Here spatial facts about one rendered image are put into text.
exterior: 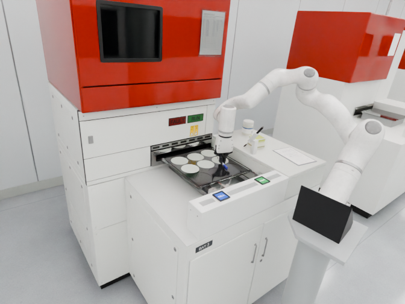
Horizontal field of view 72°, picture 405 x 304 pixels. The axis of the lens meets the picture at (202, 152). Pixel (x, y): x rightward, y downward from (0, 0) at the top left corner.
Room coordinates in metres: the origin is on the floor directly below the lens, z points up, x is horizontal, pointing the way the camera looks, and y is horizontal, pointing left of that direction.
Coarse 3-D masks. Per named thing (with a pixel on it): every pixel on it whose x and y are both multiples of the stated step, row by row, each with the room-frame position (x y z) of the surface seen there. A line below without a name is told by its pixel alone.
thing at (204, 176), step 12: (180, 156) 1.48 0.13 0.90; (204, 156) 1.50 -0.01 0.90; (180, 168) 1.33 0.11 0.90; (204, 168) 1.35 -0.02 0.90; (216, 168) 1.36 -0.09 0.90; (228, 168) 1.38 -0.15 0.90; (240, 168) 1.39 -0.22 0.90; (192, 180) 1.21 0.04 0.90; (204, 180) 1.22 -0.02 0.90; (216, 180) 1.23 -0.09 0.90
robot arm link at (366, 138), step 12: (372, 120) 1.18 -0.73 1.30; (360, 132) 1.16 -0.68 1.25; (372, 132) 1.14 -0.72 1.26; (384, 132) 1.15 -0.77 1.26; (348, 144) 1.17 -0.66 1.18; (360, 144) 1.14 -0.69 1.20; (372, 144) 1.13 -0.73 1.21; (348, 156) 1.14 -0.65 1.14; (360, 156) 1.12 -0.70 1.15; (360, 168) 1.10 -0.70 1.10
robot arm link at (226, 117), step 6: (222, 108) 1.41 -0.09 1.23; (228, 108) 1.40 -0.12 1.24; (234, 108) 1.42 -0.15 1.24; (222, 114) 1.40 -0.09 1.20; (228, 114) 1.39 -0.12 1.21; (234, 114) 1.41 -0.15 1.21; (222, 120) 1.40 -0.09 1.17; (228, 120) 1.39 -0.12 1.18; (234, 120) 1.42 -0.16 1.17; (222, 126) 1.40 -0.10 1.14; (228, 126) 1.39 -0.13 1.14; (228, 132) 1.39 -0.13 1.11
